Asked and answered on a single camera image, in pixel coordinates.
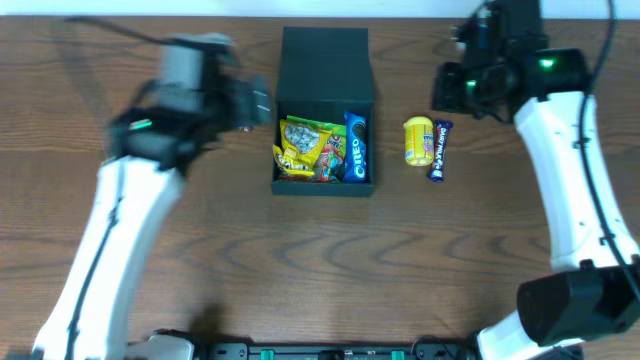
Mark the yellow Hacks candy bag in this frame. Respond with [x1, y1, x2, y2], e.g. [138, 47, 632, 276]
[273, 120, 331, 177]

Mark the blue Dairy Milk bar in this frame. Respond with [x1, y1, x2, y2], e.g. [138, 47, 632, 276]
[428, 120, 454, 183]

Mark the green Haribo worms bag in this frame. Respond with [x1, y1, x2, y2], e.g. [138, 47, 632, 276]
[276, 115, 346, 183]

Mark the yellow Mentos bottle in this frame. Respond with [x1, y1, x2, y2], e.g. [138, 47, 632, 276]
[404, 116, 434, 167]

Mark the blue Oreo cookie pack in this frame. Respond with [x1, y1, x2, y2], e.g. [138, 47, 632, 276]
[343, 112, 367, 183]

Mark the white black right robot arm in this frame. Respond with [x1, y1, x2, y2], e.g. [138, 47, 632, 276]
[432, 0, 639, 359]

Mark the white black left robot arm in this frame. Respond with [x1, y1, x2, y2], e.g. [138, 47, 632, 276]
[31, 33, 273, 359]

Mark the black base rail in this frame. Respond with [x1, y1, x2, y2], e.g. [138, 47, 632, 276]
[149, 329, 481, 360]

